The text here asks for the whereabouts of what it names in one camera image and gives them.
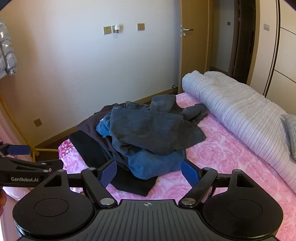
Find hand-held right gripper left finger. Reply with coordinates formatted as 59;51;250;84
43;159;118;208

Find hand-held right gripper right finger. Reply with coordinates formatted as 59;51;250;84
179;159;253;208

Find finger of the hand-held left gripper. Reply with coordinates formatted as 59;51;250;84
0;143;31;156
0;156;64;172

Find black garment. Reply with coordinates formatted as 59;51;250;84
69;133;159;197

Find dark grey jeans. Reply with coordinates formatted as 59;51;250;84
110;95;208;156

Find pink floral blanket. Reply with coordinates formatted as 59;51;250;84
0;91;296;241

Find blue jeans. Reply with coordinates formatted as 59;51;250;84
96;105;187;181

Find dark brown garment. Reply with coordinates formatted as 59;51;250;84
77;105;130;171

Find lilac ribbed quilt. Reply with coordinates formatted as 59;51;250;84
181;70;296;188

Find silver puffer jacket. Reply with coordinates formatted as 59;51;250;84
0;20;18;79

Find grey ribbed pillow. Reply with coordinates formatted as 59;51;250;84
280;114;296;160

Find wooden door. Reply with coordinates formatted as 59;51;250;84
178;0;214;93

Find white wardrobe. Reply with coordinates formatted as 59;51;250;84
250;0;296;116

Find dark wooden door frame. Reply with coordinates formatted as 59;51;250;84
231;0;258;87

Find metal door handle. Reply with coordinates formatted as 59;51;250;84
180;25;194;37

